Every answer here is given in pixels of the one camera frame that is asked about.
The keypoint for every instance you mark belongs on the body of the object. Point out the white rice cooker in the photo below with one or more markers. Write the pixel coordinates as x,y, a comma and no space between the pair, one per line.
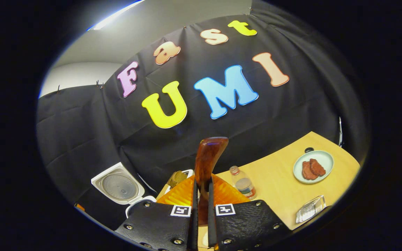
119,186

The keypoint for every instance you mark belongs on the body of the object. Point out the small ceiling light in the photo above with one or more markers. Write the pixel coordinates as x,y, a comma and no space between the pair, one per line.
115,14

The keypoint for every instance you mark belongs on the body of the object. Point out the brown bread slice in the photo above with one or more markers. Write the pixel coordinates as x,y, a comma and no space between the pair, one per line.
177,177

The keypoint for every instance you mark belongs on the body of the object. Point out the brown wooden spoon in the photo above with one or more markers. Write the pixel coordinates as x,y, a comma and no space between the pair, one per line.
208,160

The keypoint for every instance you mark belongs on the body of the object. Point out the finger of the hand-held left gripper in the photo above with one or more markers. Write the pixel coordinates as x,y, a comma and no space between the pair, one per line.
80,207

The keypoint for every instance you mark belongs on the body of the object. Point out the reddish brown meat slice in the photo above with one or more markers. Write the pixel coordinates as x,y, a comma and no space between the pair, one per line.
318,168
306,171

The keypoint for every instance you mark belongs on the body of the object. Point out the white toaster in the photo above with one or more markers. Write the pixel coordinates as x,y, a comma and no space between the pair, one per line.
188,173

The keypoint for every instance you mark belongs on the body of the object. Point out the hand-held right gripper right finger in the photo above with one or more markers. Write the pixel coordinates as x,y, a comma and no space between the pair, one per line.
243,223

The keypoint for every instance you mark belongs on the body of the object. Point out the small black round object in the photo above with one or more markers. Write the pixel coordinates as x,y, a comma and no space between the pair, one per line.
309,150

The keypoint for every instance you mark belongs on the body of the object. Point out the clear plastic bottle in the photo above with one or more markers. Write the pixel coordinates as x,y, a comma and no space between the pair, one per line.
244,184

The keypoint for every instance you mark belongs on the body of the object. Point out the pale green plate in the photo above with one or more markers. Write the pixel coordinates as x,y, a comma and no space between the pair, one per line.
325,158

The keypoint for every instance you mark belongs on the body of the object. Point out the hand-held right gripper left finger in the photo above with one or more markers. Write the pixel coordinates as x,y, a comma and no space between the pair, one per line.
162,223

